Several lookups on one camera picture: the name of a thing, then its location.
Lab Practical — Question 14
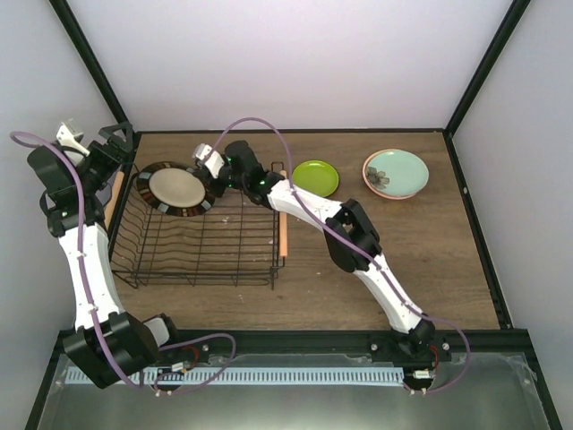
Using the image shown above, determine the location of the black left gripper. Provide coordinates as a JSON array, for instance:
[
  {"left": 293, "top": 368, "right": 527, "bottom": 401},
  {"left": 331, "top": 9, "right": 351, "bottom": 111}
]
[{"left": 77, "top": 123, "right": 134, "bottom": 194}]

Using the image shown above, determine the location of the lime green plate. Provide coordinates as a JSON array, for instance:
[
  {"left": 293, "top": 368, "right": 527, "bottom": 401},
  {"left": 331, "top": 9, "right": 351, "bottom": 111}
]
[{"left": 292, "top": 159, "right": 339, "bottom": 197}]

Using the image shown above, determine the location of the cream yellow plastic plate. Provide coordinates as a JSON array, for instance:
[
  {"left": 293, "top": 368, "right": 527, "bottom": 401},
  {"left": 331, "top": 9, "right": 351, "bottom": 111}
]
[{"left": 362, "top": 152, "right": 384, "bottom": 191}]

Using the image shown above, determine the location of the pink plastic plate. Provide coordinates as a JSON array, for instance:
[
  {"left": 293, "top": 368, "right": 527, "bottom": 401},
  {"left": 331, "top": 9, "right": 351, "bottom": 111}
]
[{"left": 365, "top": 182, "right": 416, "bottom": 201}]

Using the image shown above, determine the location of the light blue floral plate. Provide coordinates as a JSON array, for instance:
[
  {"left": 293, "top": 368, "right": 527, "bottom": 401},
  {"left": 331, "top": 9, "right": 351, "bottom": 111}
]
[{"left": 370, "top": 149, "right": 430, "bottom": 195}]

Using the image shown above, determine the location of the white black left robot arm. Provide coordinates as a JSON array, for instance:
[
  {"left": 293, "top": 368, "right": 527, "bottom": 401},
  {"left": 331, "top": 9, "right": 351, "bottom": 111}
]
[{"left": 27, "top": 122, "right": 183, "bottom": 389}]

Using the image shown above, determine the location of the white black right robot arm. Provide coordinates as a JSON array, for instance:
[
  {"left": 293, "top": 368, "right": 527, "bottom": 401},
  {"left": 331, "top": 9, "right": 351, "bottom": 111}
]
[{"left": 194, "top": 141, "right": 435, "bottom": 361}]

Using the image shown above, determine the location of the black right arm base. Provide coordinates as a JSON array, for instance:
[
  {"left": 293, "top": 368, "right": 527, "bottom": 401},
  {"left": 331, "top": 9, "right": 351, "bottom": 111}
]
[{"left": 367, "top": 331, "right": 451, "bottom": 394}]

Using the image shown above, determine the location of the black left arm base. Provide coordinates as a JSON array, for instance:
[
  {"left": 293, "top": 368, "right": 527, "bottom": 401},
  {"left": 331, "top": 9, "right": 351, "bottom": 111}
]
[{"left": 155, "top": 344, "right": 208, "bottom": 385}]

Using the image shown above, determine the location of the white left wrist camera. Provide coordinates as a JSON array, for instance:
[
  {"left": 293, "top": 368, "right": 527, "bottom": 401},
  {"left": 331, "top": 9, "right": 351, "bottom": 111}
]
[{"left": 56, "top": 119, "right": 90, "bottom": 156}]

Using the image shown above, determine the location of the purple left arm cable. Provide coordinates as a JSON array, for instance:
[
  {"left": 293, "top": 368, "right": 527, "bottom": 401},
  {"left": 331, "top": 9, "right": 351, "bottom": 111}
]
[{"left": 9, "top": 130, "right": 237, "bottom": 397}]

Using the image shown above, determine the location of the black wire dish rack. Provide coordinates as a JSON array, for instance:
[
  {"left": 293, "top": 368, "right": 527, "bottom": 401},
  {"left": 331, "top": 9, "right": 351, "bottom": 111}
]
[{"left": 110, "top": 168, "right": 287, "bottom": 289}]

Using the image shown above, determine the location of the black aluminium cage frame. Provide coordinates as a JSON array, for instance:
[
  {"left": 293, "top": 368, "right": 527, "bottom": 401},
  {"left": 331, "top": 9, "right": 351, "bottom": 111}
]
[{"left": 51, "top": 1, "right": 561, "bottom": 429}]

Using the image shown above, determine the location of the white slotted cable duct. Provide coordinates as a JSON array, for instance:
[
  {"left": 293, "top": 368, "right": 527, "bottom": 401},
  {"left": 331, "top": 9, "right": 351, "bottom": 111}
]
[{"left": 130, "top": 367, "right": 404, "bottom": 386}]

